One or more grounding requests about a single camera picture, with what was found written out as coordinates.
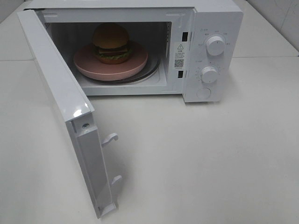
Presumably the round white door button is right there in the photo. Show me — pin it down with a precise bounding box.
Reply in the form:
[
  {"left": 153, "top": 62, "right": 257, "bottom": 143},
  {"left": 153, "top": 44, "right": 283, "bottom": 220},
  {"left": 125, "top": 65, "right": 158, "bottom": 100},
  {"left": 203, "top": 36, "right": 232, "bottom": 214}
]
[{"left": 196, "top": 88, "right": 211, "bottom": 100}]

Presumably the toy hamburger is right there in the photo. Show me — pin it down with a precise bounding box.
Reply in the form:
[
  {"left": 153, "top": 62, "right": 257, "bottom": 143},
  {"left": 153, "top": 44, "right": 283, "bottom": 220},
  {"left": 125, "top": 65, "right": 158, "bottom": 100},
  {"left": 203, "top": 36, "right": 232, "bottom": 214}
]
[{"left": 92, "top": 23, "right": 132, "bottom": 64}]

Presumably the pink round plate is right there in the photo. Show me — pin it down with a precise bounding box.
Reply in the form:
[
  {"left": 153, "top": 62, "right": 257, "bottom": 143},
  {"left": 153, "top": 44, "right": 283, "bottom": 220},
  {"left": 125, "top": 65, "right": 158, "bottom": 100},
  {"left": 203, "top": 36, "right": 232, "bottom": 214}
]
[{"left": 73, "top": 42, "right": 149, "bottom": 81}]

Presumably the white microwave door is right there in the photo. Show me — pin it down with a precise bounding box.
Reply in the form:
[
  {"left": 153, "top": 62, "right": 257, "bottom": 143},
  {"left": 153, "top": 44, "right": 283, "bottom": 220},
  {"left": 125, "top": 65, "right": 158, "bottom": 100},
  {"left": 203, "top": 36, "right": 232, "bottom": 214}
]
[{"left": 17, "top": 10, "right": 122, "bottom": 218}]

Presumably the white warning label sticker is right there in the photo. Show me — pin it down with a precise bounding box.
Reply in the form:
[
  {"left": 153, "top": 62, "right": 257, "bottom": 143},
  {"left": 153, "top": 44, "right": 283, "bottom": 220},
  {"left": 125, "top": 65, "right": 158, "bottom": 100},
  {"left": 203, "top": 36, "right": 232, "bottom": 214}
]
[{"left": 172, "top": 42, "right": 187, "bottom": 69}]

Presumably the lower white timer knob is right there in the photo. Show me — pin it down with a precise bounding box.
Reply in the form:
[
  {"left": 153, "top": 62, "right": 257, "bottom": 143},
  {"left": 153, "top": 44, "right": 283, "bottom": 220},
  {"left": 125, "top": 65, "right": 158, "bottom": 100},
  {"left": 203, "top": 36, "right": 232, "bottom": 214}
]
[{"left": 201, "top": 66, "right": 218, "bottom": 84}]

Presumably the white microwave oven body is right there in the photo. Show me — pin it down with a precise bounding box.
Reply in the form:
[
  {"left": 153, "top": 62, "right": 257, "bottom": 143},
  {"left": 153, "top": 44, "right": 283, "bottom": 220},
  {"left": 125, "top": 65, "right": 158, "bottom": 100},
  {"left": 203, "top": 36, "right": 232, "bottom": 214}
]
[{"left": 23, "top": 0, "right": 243, "bottom": 103}]

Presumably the upper white power knob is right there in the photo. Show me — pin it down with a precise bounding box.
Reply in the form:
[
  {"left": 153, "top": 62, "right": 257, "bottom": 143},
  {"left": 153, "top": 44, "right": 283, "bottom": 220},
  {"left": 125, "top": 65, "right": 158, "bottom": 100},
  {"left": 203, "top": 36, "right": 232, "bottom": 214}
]
[{"left": 205, "top": 35, "right": 226, "bottom": 56}]

